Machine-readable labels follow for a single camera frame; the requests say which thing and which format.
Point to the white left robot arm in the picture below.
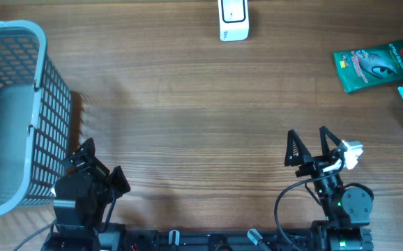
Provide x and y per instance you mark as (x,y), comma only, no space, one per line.
(81,197)

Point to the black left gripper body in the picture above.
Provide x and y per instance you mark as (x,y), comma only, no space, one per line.
(99,173)

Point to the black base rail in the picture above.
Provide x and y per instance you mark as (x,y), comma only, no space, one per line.
(117,237)

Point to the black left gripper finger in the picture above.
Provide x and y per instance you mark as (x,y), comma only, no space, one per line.
(85,153)
(118,182)

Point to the grey plastic basket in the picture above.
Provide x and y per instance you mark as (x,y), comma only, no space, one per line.
(35,117)

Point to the white barcode scanner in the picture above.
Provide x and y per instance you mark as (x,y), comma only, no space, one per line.
(234,20)

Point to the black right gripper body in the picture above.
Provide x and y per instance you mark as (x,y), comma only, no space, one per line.
(315,165)

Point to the green 3M gloves packet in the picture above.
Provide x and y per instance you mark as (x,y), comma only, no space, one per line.
(368,67)

